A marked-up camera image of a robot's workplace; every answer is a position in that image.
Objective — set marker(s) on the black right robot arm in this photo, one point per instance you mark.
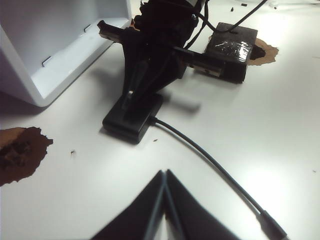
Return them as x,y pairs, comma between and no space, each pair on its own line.
170,10

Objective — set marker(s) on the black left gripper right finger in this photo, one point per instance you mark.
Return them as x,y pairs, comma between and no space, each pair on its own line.
197,220

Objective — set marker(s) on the black sponge block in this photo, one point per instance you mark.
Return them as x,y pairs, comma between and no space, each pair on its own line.
235,70

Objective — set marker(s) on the small brown chipped tabletop patch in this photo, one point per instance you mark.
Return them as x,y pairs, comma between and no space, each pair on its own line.
133,25

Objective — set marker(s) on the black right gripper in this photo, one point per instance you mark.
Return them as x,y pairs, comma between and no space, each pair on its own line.
160,37

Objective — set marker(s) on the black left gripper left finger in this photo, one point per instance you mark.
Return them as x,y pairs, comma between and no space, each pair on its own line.
135,217

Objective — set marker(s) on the oval brown chipped tabletop patch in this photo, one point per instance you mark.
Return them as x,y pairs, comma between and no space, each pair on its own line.
22,155

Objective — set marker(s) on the white AUX water dispenser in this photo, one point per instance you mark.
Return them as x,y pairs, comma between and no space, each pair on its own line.
62,37

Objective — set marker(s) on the large brown chipped tabletop patch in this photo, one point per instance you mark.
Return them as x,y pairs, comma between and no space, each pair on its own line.
268,53

